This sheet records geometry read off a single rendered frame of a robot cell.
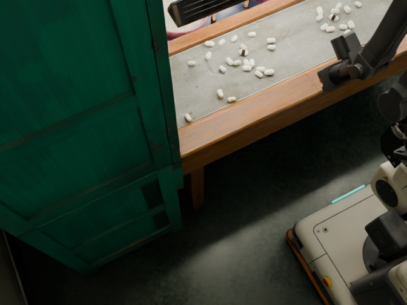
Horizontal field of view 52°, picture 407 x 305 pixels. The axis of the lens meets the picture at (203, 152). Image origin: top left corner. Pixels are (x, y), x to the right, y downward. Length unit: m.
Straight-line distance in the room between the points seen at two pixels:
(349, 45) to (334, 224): 0.99
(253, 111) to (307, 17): 0.53
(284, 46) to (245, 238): 0.96
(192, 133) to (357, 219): 0.88
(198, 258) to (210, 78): 0.92
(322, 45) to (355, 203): 0.72
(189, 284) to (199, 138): 0.87
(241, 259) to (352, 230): 0.54
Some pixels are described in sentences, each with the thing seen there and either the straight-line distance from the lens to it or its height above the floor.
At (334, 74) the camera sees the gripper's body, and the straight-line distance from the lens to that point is 1.24.
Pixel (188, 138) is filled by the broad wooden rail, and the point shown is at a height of 0.76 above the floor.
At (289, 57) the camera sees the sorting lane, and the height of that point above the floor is 0.74.
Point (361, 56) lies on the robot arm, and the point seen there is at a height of 1.25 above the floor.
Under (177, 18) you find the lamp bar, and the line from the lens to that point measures 1.36.
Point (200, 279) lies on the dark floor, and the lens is 2.10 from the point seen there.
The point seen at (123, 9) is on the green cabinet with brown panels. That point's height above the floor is 1.55.
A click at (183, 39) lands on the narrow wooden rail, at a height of 0.76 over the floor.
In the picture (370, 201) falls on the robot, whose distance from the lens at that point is 2.04.
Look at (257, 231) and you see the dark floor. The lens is 2.16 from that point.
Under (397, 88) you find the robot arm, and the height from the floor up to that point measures 1.29.
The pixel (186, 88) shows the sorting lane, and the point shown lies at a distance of 1.60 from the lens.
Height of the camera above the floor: 2.08
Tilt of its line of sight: 66 degrees down
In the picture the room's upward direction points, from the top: straight up
